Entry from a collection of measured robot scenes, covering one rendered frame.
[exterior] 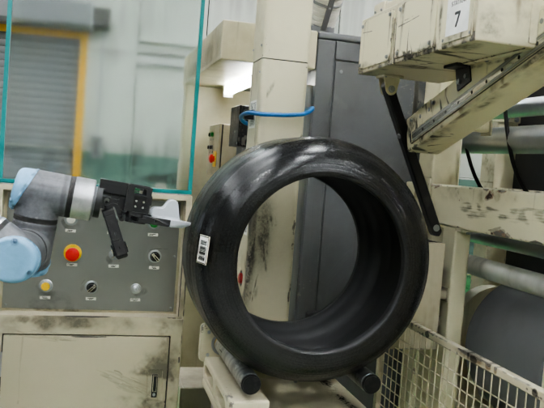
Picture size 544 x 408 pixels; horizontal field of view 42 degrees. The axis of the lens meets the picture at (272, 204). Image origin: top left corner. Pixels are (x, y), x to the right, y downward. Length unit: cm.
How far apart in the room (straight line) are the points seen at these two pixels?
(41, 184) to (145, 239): 70
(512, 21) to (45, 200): 99
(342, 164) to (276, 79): 44
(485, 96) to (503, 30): 22
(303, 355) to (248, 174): 41
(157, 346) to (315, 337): 54
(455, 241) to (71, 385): 118
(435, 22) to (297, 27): 49
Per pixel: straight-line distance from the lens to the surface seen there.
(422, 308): 202
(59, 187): 154
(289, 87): 191
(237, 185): 151
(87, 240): 217
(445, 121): 177
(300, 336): 186
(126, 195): 156
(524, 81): 157
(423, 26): 162
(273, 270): 192
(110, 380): 221
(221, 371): 178
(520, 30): 147
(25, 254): 141
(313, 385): 194
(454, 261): 205
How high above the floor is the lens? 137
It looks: 3 degrees down
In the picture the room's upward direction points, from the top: 4 degrees clockwise
